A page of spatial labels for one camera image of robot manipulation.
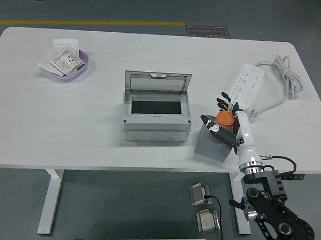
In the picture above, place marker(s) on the printed socket panel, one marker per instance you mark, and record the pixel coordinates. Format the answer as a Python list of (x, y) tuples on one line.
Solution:
[(65, 61)]

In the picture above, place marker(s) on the white table leg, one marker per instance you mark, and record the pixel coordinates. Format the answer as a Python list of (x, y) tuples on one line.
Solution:
[(48, 205), (237, 187)]

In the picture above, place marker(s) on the white flat plate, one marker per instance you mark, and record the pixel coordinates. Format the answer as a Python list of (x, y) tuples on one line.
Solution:
[(45, 63)]

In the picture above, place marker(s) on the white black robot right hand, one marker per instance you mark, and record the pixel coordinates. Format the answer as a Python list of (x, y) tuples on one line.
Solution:
[(245, 135)]

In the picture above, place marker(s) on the grey cube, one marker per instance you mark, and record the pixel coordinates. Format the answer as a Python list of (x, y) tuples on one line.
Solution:
[(210, 150)]

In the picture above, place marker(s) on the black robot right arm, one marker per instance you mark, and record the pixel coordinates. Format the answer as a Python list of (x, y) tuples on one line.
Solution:
[(269, 209)]

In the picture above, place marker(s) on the orange cylinder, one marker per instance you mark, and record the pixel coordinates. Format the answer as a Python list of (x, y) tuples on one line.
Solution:
[(225, 119)]

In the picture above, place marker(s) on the white power strip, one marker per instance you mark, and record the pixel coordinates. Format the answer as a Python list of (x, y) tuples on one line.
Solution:
[(243, 86)]

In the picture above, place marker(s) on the transparent hinged box lid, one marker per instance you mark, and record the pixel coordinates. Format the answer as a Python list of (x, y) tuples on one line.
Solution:
[(157, 83)]

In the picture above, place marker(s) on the silver foot pedal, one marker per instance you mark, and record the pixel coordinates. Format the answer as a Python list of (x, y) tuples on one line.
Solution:
[(207, 222), (198, 194)]

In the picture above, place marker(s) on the dark floor sign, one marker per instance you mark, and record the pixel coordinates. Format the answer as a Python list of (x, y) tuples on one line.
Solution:
[(208, 32)]

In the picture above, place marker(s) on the purple tray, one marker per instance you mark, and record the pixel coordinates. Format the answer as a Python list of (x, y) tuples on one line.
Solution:
[(68, 77)]

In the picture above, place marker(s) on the grey junction box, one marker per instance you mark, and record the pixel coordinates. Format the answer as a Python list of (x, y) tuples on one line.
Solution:
[(154, 127)]

